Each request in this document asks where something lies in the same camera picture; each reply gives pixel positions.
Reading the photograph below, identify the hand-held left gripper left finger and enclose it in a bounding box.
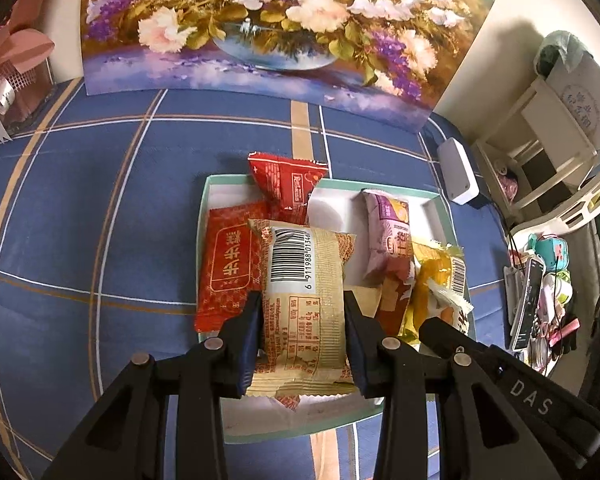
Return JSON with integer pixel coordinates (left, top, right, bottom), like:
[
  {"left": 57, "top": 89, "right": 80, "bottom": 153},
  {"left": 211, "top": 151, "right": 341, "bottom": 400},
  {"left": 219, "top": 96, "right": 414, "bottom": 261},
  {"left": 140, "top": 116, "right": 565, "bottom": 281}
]
[{"left": 40, "top": 291, "right": 263, "bottom": 480}]

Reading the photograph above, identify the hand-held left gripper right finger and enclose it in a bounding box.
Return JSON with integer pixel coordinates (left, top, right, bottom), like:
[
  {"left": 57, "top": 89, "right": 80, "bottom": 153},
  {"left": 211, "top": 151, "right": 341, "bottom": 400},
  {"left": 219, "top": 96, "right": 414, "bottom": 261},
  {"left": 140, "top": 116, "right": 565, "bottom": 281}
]
[{"left": 343, "top": 291, "right": 531, "bottom": 480}]

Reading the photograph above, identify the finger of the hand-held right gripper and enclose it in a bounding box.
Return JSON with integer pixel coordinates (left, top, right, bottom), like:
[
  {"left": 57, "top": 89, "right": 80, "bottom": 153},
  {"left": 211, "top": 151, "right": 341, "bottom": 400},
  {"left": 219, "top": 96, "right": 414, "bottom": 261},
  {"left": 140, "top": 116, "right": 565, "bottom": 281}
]
[{"left": 419, "top": 316, "right": 506, "bottom": 376}]

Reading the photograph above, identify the yellow snack packet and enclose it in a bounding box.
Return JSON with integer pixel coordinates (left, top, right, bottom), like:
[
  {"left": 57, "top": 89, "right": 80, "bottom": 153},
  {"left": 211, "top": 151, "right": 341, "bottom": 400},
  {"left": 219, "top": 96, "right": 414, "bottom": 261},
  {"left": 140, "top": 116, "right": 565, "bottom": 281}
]
[{"left": 397, "top": 240, "right": 467, "bottom": 346}]

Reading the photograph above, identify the red biscuit snack packet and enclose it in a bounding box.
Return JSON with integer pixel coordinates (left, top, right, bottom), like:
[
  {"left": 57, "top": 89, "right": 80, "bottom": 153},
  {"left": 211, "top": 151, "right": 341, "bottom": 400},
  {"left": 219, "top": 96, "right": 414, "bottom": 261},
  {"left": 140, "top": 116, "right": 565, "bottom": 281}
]
[{"left": 355, "top": 275, "right": 416, "bottom": 341}]

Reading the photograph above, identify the beige snack packet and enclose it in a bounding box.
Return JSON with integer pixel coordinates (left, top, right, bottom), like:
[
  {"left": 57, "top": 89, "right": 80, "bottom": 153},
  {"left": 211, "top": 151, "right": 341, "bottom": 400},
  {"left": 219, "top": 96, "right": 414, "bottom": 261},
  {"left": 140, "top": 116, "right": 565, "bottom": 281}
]
[{"left": 245, "top": 218, "right": 358, "bottom": 398}]

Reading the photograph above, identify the pink purple snack packet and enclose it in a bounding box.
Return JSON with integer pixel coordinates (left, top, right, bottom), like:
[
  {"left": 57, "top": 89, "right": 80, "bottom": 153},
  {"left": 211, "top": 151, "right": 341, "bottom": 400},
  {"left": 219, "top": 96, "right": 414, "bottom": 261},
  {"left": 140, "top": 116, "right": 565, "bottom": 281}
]
[{"left": 361, "top": 189, "right": 416, "bottom": 288}]

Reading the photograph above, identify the shallow teal cardboard box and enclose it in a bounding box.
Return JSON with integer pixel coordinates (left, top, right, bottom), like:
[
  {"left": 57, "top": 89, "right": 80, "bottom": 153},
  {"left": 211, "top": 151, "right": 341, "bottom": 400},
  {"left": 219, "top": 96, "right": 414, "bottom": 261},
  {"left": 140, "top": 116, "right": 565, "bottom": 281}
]
[{"left": 196, "top": 174, "right": 476, "bottom": 445}]

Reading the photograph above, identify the red white-label snack packet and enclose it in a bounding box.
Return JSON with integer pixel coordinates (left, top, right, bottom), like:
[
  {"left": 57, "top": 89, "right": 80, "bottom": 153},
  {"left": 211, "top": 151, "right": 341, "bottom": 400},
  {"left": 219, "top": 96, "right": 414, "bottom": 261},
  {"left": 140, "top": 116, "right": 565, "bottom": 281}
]
[{"left": 246, "top": 151, "right": 329, "bottom": 226}]

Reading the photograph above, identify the pink marker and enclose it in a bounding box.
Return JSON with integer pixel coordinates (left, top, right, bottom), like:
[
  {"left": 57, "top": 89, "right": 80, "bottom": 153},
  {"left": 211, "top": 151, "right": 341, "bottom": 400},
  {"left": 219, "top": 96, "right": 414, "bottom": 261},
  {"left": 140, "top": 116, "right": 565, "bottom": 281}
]
[{"left": 547, "top": 317, "right": 581, "bottom": 346}]

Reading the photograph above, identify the grey flat case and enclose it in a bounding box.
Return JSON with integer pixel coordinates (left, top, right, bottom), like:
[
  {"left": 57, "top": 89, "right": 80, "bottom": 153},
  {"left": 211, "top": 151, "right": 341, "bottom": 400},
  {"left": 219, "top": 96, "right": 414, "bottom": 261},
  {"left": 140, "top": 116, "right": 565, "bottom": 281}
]
[{"left": 502, "top": 264, "right": 523, "bottom": 331}]

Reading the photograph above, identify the black phone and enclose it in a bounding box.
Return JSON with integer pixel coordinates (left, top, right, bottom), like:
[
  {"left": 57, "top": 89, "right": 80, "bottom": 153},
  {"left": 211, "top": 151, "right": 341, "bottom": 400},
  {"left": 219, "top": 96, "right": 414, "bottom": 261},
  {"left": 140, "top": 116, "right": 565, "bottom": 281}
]
[{"left": 510, "top": 255, "right": 548, "bottom": 353}]

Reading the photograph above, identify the white cup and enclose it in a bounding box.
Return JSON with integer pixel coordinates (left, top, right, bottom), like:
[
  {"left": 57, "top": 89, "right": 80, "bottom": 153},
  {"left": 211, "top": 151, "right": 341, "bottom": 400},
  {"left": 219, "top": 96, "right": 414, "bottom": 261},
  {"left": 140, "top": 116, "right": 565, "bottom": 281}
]
[{"left": 545, "top": 275, "right": 573, "bottom": 321}]

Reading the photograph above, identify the teal toy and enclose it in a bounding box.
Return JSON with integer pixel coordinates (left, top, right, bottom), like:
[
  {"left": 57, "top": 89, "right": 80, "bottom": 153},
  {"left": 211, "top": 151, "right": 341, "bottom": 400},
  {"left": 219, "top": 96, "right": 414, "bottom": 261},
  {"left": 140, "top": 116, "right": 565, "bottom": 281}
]
[{"left": 527, "top": 234, "right": 571, "bottom": 271}]

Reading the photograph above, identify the pink round object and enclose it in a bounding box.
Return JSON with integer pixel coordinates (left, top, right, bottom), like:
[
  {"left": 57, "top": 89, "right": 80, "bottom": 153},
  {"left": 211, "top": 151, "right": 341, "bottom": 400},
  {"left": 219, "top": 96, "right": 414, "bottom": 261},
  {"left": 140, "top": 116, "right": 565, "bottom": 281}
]
[{"left": 495, "top": 160, "right": 521, "bottom": 206}]

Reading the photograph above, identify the white power adapter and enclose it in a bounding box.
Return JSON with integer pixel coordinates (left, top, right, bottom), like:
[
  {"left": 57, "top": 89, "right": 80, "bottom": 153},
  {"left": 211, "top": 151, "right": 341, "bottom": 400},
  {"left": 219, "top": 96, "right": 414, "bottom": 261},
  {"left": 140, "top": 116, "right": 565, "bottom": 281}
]
[{"left": 437, "top": 137, "right": 480, "bottom": 206}]

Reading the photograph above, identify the white plastic basket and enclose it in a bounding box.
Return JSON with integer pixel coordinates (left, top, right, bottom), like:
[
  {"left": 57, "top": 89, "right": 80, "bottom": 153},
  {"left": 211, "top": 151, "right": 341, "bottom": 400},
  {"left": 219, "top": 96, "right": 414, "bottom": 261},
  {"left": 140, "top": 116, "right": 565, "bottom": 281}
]
[{"left": 510, "top": 152, "right": 600, "bottom": 241}]

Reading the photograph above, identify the white wooden chair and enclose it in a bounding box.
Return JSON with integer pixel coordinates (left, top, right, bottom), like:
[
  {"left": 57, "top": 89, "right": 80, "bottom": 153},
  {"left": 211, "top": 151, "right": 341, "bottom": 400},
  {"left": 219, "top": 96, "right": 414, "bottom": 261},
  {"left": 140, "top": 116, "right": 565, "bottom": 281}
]
[{"left": 472, "top": 72, "right": 598, "bottom": 221}]

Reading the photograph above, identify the white printed paper bag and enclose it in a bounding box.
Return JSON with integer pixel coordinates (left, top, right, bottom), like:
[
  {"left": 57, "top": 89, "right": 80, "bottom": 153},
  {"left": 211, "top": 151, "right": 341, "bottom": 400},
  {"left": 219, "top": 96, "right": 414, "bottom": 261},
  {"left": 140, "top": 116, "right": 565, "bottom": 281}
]
[{"left": 547, "top": 52, "right": 600, "bottom": 151}]

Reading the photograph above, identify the green plastic bag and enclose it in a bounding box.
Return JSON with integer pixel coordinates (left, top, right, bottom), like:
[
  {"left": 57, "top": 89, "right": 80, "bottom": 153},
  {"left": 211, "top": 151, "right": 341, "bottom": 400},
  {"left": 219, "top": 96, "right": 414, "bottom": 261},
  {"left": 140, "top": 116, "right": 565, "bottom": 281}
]
[{"left": 537, "top": 30, "right": 591, "bottom": 78}]

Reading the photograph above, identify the flower painting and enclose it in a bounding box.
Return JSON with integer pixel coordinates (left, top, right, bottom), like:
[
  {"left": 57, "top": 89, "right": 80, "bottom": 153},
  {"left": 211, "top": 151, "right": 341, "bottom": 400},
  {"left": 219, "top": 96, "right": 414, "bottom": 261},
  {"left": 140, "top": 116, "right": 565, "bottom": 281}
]
[{"left": 80, "top": 0, "right": 508, "bottom": 133}]

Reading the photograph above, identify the pink wrapped flower bouquet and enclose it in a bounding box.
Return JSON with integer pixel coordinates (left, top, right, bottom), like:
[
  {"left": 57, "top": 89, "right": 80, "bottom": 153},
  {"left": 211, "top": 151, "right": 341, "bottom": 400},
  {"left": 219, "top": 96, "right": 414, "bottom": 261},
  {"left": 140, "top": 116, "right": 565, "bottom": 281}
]
[{"left": 0, "top": 22, "right": 56, "bottom": 143}]

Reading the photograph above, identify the black cable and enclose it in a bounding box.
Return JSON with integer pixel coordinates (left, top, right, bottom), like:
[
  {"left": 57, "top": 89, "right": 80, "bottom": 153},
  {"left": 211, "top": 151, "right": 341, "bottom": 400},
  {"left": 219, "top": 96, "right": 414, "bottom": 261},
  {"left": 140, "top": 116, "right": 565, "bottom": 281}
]
[{"left": 485, "top": 200, "right": 518, "bottom": 261}]

